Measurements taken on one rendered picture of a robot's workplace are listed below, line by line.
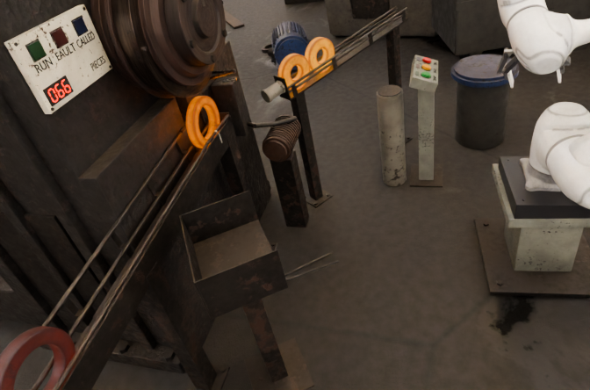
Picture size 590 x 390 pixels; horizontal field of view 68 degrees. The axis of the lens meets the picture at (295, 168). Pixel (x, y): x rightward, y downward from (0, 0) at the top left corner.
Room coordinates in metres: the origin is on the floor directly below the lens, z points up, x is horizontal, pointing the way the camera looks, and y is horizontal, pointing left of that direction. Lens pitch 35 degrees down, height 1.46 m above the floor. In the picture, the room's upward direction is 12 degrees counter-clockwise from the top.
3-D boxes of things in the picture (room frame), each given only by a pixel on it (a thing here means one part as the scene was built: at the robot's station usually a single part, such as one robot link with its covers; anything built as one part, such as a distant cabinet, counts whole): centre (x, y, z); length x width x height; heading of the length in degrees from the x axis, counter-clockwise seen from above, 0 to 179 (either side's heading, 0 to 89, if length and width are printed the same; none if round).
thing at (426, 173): (1.76, -0.66, 0.31); 0.24 x 0.16 x 0.62; 158
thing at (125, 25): (1.40, 0.27, 1.12); 0.47 x 0.06 x 0.47; 158
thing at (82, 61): (1.13, 0.50, 1.15); 0.26 x 0.02 x 0.18; 158
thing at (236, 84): (1.62, 0.20, 0.68); 0.11 x 0.08 x 0.24; 68
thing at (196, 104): (1.40, 0.28, 0.75); 0.18 x 0.03 x 0.18; 157
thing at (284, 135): (1.66, 0.03, 0.27); 0.22 x 0.13 x 0.53; 158
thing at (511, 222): (1.12, -0.87, 0.33); 0.32 x 0.32 x 0.04; 73
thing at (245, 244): (0.84, 0.21, 0.36); 0.26 x 0.20 x 0.72; 13
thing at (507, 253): (1.12, -0.87, 0.16); 0.40 x 0.40 x 0.31; 73
